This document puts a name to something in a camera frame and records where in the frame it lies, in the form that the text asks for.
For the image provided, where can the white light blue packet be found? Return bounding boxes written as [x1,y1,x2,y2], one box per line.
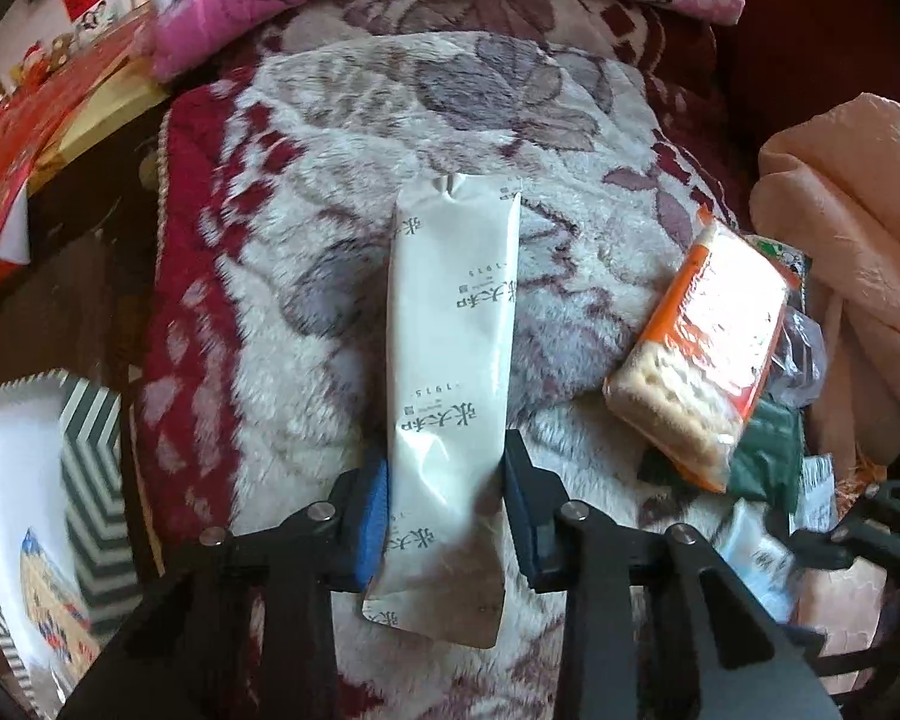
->
[712,499,803,623]

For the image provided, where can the peach blanket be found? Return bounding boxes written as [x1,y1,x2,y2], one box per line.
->
[750,92,900,466]

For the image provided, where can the orange cracker packet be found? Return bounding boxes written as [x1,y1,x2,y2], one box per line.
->
[602,211,802,494]

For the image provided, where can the dark green snack packet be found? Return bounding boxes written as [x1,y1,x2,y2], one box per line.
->
[637,397,805,511]

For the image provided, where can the long white snack packet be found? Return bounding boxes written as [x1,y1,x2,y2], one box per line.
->
[361,171,524,650]

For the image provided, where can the green white printed packet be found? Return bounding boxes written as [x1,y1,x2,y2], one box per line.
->
[746,235,811,290]

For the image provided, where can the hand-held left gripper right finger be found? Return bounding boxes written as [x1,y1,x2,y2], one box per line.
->
[501,429,845,720]

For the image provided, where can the floral fleece blanket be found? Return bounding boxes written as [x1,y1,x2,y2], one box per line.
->
[131,0,893,720]

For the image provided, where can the green white striped box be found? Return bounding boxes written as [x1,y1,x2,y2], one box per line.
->
[0,369,140,720]

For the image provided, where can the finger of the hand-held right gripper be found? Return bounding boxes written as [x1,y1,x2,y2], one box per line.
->
[787,475,900,569]

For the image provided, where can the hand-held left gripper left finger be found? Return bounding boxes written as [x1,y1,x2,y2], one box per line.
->
[60,457,391,720]

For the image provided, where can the white packet with black text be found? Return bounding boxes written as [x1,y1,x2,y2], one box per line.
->
[799,454,841,533]

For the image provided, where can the clear plastic packet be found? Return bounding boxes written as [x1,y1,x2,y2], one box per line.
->
[769,304,827,402]

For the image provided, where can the blue cracker packet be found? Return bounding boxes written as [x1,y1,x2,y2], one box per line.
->
[19,529,102,672]

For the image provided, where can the plush toys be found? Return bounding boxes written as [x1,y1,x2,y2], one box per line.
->
[11,34,76,83]

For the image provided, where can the red patterned tablecloth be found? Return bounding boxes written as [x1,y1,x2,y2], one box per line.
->
[0,22,151,301]

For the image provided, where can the dark red blanket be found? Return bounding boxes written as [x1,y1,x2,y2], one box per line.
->
[712,0,900,166]

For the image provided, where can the wooden table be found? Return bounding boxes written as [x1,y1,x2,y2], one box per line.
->
[30,82,170,188]

